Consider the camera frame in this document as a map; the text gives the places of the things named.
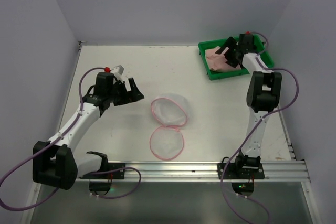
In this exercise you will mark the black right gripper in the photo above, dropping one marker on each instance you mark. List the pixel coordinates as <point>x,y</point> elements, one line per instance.
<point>234,53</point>

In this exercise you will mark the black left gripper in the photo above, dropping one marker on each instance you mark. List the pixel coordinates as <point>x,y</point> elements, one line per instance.
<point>125,93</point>

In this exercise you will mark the pink bra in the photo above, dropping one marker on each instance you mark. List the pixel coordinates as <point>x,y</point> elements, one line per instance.
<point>217,62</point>

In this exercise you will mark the white mesh laundry bag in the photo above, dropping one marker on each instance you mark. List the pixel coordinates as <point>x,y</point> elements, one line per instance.
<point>172,112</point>

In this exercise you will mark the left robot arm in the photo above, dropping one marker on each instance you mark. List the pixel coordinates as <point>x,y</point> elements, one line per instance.
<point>54,163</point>

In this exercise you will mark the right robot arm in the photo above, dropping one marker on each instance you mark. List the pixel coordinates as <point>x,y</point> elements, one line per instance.
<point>262,98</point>

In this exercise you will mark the green plastic tray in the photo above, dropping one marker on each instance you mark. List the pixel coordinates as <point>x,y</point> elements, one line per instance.
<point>209,46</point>

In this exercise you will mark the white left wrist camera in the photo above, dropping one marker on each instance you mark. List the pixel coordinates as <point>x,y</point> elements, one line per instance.
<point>118,73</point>

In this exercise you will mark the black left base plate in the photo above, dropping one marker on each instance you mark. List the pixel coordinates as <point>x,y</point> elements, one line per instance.
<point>95,165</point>

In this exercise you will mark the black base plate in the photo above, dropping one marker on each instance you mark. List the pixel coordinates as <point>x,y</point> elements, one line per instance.
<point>243,167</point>
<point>95,165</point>

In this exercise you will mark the aluminium mounting rail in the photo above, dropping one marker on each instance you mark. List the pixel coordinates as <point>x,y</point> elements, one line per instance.
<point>207,171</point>

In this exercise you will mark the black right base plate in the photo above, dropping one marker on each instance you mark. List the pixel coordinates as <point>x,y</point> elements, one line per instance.
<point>243,167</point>

